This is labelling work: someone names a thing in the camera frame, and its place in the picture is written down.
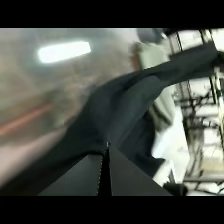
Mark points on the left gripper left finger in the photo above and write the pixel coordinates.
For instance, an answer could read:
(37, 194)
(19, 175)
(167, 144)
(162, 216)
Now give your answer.
(78, 176)

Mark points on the grey garment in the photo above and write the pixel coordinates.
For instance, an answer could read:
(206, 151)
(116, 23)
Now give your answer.
(163, 100)

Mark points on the black T-shirt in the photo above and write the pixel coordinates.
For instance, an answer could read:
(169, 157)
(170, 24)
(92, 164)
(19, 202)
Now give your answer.
(116, 110)

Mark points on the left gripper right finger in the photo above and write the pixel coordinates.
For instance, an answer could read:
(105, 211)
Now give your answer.
(133, 176)

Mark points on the silver frame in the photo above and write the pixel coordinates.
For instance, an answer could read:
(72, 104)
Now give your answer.
(203, 116)

